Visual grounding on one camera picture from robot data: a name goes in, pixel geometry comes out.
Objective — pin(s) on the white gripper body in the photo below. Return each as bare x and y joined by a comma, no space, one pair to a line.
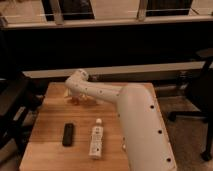
76,95

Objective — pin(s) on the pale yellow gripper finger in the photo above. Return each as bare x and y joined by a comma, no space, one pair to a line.
68,94
85,97

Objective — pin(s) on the orange red pepper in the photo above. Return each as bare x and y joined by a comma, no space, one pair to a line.
76,101

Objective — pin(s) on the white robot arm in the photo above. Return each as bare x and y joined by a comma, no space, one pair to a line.
147,143

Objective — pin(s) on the white plastic bottle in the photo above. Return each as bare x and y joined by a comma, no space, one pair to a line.
95,150

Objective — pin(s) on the black chair left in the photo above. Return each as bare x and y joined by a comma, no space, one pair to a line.
18,98

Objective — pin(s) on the black rectangular remote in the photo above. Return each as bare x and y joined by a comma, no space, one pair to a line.
68,134

